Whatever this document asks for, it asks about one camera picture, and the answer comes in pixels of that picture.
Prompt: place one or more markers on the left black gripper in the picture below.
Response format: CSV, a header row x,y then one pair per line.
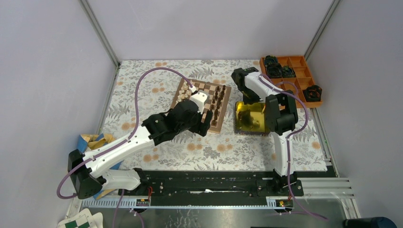
x,y
200,128

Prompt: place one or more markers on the yellow tin box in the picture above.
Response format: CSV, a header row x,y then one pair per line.
x,y
249,119

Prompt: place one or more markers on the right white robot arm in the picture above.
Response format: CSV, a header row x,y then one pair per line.
x,y
280,114

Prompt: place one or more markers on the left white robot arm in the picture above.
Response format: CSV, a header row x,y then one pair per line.
x,y
91,171

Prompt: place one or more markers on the wooden chess board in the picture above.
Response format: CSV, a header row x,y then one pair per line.
x,y
217,101

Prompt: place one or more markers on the green checkered paper board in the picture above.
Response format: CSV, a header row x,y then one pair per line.
x,y
84,219

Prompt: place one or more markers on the floral table cloth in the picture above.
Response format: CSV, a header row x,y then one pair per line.
x,y
146,87

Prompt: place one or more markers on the black part in tray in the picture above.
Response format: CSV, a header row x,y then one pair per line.
x,y
274,69

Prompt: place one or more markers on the blue yellow cloth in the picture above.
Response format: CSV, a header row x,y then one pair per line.
x,y
88,142

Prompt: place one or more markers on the orange compartment tray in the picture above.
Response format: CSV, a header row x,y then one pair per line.
x,y
301,82

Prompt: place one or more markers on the black part on tray edge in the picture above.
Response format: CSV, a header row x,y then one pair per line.
x,y
313,93

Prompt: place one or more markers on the black cylinder object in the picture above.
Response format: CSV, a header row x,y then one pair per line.
x,y
374,222

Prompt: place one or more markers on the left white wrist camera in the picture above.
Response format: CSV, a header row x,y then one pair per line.
x,y
200,98

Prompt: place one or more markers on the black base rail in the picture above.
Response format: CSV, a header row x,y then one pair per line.
x,y
214,188

